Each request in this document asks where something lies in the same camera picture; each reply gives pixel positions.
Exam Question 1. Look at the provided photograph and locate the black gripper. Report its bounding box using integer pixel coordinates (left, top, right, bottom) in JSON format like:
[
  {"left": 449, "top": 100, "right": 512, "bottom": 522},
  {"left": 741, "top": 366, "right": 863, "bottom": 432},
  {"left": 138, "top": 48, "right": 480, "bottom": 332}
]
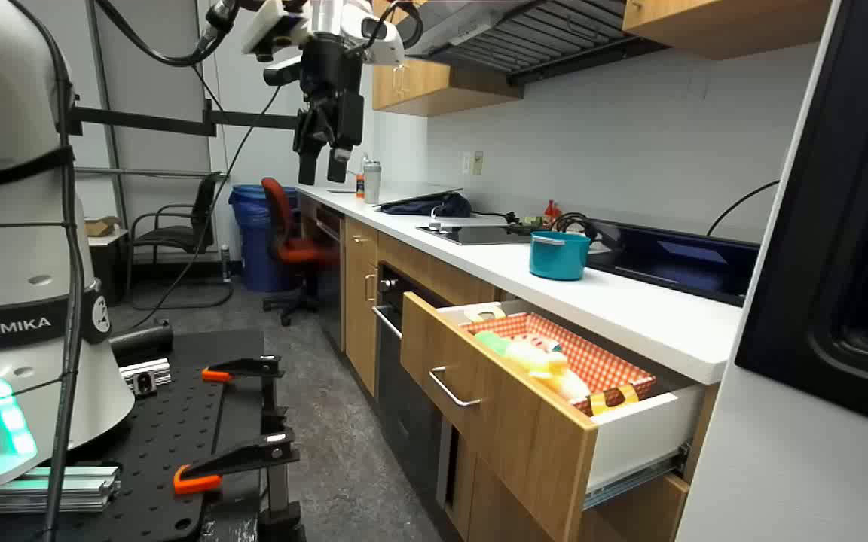
[{"left": 292, "top": 33, "right": 369, "bottom": 187}]

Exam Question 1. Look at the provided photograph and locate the wooden drawer with metal handle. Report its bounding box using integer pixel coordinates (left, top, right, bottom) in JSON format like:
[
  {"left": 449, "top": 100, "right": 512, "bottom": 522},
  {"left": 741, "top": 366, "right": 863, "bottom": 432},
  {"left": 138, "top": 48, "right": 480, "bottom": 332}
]
[{"left": 398, "top": 289, "right": 710, "bottom": 542}]

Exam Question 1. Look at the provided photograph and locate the orange drawer liner mat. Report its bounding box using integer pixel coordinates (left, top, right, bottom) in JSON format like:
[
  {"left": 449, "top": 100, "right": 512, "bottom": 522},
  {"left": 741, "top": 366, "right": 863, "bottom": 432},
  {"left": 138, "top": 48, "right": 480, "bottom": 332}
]
[{"left": 460, "top": 310, "right": 661, "bottom": 403}]

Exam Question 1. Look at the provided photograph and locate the white bottle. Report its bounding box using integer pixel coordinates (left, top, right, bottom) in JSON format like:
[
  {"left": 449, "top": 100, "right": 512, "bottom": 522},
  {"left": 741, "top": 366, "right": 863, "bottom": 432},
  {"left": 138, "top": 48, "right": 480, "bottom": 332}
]
[{"left": 360, "top": 157, "right": 385, "bottom": 210}]

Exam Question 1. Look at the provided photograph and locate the red office chair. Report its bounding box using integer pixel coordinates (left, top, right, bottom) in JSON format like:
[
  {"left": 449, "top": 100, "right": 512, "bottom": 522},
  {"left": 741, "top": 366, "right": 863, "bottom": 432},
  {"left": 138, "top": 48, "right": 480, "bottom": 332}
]
[{"left": 260, "top": 174, "right": 340, "bottom": 327}]

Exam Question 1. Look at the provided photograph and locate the blue trash bin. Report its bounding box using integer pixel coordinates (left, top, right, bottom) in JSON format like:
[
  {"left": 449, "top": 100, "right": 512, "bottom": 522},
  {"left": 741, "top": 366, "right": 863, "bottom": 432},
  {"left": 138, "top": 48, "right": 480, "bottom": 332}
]
[{"left": 226, "top": 182, "right": 301, "bottom": 294}]

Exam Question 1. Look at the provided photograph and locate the small wooden upper cabinet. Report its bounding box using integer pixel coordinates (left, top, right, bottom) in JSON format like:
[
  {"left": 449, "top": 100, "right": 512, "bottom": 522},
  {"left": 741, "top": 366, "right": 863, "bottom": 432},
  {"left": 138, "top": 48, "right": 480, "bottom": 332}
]
[{"left": 370, "top": 0, "right": 527, "bottom": 120}]

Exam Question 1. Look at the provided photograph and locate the narrow wooden cabinet door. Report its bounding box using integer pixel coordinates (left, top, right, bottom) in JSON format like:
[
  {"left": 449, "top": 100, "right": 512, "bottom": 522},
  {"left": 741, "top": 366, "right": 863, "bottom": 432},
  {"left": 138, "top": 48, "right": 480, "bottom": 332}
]
[{"left": 340, "top": 218, "right": 384, "bottom": 399}]

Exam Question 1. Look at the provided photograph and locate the black armchair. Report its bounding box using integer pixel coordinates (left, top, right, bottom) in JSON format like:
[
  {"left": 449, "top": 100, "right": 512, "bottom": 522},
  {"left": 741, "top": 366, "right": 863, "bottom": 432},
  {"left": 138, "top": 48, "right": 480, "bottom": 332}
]
[{"left": 125, "top": 172, "right": 235, "bottom": 304}]

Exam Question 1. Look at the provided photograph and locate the flat black tray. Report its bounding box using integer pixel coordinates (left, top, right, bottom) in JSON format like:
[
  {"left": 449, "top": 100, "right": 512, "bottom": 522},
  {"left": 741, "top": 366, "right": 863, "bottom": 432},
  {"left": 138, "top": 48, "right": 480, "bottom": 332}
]
[{"left": 416, "top": 220, "right": 537, "bottom": 246}]

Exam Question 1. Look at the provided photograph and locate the small red toy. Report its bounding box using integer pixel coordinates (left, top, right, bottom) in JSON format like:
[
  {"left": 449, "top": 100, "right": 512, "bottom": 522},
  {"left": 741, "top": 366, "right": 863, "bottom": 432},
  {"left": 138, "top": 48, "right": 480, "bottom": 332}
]
[{"left": 539, "top": 195, "right": 568, "bottom": 233}]

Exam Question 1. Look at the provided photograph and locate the steel range hood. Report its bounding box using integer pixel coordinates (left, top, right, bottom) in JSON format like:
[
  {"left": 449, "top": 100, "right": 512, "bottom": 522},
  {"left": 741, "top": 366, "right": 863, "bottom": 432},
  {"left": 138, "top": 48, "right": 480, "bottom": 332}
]
[{"left": 401, "top": 0, "right": 668, "bottom": 87}]

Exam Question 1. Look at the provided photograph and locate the green toy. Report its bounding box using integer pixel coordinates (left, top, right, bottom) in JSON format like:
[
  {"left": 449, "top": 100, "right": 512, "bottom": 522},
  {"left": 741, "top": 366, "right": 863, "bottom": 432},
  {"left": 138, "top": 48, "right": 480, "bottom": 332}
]
[{"left": 472, "top": 327, "right": 520, "bottom": 361}]

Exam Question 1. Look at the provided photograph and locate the teal pot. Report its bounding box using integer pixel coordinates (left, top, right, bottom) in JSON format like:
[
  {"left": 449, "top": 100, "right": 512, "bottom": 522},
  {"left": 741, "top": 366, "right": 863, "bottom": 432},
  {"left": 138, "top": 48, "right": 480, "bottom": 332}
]
[{"left": 527, "top": 225, "right": 594, "bottom": 284}]

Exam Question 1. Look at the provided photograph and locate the black built-in oven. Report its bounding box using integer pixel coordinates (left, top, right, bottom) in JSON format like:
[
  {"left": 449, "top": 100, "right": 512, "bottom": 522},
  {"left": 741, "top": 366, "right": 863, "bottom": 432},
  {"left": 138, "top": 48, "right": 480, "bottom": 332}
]
[{"left": 370, "top": 262, "right": 456, "bottom": 519}]

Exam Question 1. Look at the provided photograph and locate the small white black device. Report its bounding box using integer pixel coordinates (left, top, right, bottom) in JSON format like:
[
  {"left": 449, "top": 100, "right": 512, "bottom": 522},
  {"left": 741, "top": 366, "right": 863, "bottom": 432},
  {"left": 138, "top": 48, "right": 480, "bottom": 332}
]
[{"left": 118, "top": 356, "right": 174, "bottom": 397}]

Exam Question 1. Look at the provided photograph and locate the yellow plush toy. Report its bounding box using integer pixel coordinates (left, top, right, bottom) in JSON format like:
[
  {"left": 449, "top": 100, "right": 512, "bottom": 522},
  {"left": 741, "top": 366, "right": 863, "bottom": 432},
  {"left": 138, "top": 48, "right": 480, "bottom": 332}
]
[{"left": 505, "top": 335, "right": 573, "bottom": 387}]

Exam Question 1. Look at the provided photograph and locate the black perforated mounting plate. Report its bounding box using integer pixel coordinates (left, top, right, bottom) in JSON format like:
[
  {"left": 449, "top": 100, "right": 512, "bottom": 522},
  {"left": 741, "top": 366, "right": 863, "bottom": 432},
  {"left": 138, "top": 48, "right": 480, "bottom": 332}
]
[{"left": 0, "top": 327, "right": 307, "bottom": 542}]

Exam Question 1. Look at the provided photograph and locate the black glossy cooktop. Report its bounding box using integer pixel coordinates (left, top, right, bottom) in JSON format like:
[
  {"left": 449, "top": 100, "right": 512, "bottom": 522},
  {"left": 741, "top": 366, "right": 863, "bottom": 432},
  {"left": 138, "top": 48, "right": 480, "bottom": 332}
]
[{"left": 594, "top": 220, "right": 764, "bottom": 308}]

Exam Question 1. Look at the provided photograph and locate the yellow brown toy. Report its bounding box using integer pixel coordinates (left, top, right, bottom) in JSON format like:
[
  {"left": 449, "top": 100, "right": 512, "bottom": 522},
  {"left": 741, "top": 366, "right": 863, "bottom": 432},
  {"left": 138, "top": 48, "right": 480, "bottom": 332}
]
[{"left": 587, "top": 382, "right": 645, "bottom": 417}]

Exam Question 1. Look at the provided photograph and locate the wide wooden cabinet door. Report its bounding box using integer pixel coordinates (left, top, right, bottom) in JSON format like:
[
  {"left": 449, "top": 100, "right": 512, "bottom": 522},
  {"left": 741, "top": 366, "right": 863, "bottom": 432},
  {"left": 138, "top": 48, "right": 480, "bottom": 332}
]
[{"left": 447, "top": 423, "right": 693, "bottom": 542}]

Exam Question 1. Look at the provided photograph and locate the large wooden upper cabinet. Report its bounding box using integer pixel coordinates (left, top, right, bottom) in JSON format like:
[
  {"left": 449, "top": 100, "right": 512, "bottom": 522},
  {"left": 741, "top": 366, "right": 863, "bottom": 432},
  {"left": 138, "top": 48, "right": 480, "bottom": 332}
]
[{"left": 622, "top": 0, "right": 836, "bottom": 61}]

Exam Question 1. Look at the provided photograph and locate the black metal frame bar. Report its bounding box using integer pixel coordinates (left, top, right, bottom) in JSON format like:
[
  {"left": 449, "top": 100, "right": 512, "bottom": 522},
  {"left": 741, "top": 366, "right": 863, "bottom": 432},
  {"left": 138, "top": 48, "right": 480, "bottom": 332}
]
[{"left": 63, "top": 101, "right": 301, "bottom": 137}]

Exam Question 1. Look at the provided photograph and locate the black clamp with orange handle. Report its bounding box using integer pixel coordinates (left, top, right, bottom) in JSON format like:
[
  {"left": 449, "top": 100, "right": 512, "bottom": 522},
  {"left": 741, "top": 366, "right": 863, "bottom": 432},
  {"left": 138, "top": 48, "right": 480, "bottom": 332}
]
[
  {"left": 173, "top": 429, "right": 307, "bottom": 542},
  {"left": 198, "top": 352, "right": 286, "bottom": 436}
]

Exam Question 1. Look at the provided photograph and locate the black cylindrical handle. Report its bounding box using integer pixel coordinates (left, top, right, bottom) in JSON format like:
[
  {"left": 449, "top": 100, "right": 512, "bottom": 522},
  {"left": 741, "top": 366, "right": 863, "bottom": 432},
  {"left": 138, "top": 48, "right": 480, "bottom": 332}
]
[{"left": 108, "top": 319, "right": 179, "bottom": 366}]

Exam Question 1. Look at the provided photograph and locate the black power cable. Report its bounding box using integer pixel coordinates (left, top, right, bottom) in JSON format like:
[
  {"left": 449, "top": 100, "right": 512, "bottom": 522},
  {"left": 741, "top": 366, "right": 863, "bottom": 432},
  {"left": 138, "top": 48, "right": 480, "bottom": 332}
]
[{"left": 701, "top": 176, "right": 782, "bottom": 242}]

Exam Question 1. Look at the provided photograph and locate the aluminium extrusion rail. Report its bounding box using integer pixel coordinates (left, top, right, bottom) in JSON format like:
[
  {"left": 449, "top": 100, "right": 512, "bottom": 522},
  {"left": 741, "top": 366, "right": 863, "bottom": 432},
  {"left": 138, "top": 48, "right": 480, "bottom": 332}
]
[{"left": 0, "top": 461, "right": 125, "bottom": 519}]

